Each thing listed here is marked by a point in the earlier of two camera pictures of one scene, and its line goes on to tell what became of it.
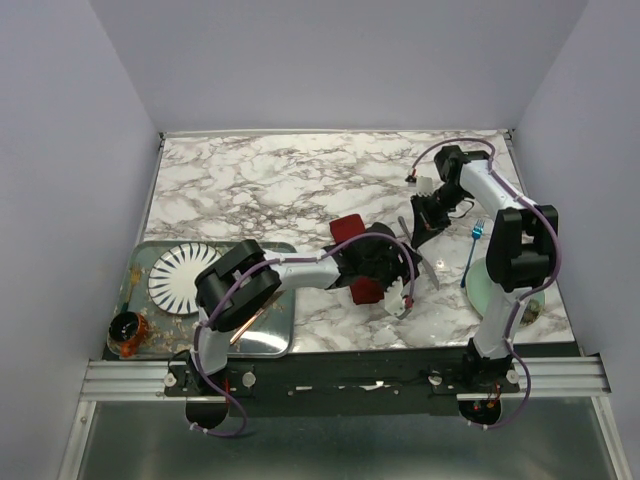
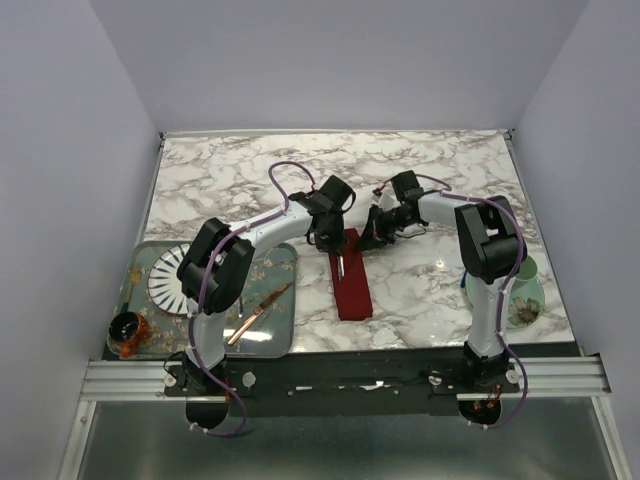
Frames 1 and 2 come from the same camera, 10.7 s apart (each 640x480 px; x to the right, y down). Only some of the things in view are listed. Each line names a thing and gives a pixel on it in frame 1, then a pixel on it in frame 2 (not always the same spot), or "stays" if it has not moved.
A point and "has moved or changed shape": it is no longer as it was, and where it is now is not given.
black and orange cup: x=127 y=330 stays
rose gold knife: x=253 y=318 stays
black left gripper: x=402 y=269 to x=334 y=245
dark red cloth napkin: x=364 y=289 has moved or changed shape
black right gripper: x=426 y=226 to x=374 y=234
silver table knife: x=423 y=259 has moved or changed shape
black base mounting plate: x=342 y=382 stays
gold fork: x=135 y=273 stays
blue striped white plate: x=172 y=275 stays
